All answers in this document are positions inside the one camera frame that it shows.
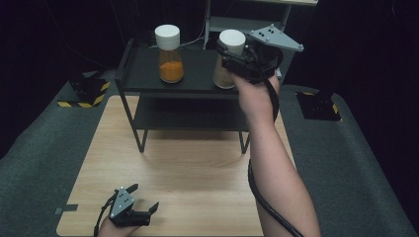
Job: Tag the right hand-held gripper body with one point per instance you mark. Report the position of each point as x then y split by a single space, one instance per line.
260 64

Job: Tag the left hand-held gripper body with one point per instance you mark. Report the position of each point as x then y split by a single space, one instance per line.
126 214

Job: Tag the beige powder jar white lid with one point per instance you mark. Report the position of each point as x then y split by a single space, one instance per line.
232 39

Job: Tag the black metal two-tier shelf rack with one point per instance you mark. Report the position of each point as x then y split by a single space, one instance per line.
194 70

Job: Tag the orange powder jar white lid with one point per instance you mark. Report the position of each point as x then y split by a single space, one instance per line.
170 64

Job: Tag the person's left hand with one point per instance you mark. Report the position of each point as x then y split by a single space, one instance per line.
115 231

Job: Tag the person's right hand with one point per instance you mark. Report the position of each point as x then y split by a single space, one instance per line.
257 98

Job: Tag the grey metal stand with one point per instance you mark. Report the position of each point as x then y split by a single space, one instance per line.
230 23

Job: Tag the grey tape strip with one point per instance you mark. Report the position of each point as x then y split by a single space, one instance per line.
66 209

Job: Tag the black stand base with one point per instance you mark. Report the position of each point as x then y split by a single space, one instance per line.
318 107

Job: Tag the black base yellow striped edge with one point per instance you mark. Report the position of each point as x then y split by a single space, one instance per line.
87 92

